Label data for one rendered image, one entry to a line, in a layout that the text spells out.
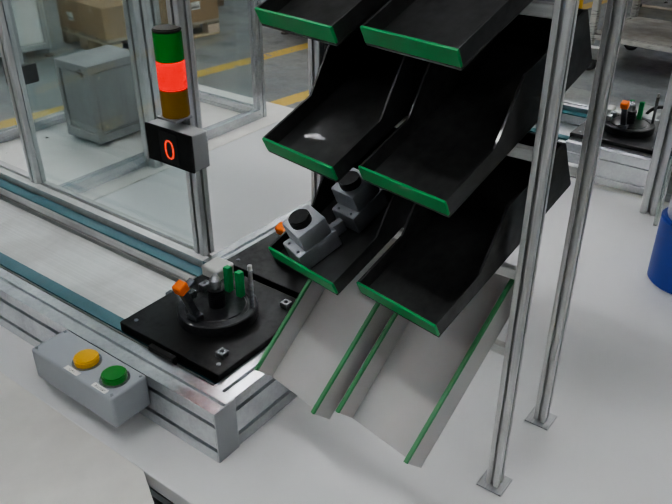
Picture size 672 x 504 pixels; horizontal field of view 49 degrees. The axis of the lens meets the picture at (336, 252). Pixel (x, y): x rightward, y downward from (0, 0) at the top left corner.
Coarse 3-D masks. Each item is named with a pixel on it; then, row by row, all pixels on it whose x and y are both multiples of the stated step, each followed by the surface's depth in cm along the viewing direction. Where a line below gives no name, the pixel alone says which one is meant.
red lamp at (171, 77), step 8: (160, 64) 125; (168, 64) 125; (176, 64) 126; (184, 64) 127; (160, 72) 126; (168, 72) 126; (176, 72) 126; (184, 72) 128; (160, 80) 127; (168, 80) 127; (176, 80) 127; (184, 80) 128; (160, 88) 128; (168, 88) 127; (176, 88) 128; (184, 88) 129
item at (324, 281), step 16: (320, 192) 104; (320, 208) 105; (384, 208) 102; (400, 208) 97; (368, 224) 101; (384, 224) 96; (400, 224) 98; (352, 240) 100; (368, 240) 99; (384, 240) 97; (288, 256) 102; (336, 256) 99; (352, 256) 98; (368, 256) 96; (304, 272) 97; (320, 272) 98; (336, 272) 97; (352, 272) 95; (336, 288) 94
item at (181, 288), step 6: (180, 282) 119; (186, 282) 120; (192, 282) 120; (174, 288) 118; (180, 288) 118; (186, 288) 119; (180, 294) 118; (186, 294) 120; (186, 300) 120; (192, 300) 121; (186, 306) 122; (192, 306) 122; (192, 312) 122; (198, 312) 123
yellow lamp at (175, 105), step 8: (160, 96) 129; (168, 96) 128; (176, 96) 128; (184, 96) 129; (168, 104) 129; (176, 104) 129; (184, 104) 130; (168, 112) 130; (176, 112) 130; (184, 112) 130
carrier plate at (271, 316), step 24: (264, 288) 136; (144, 312) 129; (168, 312) 129; (264, 312) 129; (144, 336) 124; (168, 336) 123; (192, 336) 123; (240, 336) 123; (264, 336) 123; (192, 360) 118; (216, 360) 118; (240, 360) 118
